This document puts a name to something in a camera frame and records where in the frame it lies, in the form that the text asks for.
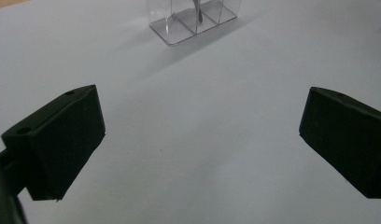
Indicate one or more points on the clear plastic organizer box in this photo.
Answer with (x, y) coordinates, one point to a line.
(194, 21)

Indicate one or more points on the wooden table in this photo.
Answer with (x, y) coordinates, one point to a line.
(3, 2)

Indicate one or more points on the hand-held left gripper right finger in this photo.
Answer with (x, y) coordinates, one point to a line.
(347, 140)

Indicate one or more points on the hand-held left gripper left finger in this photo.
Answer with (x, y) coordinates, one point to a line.
(58, 143)

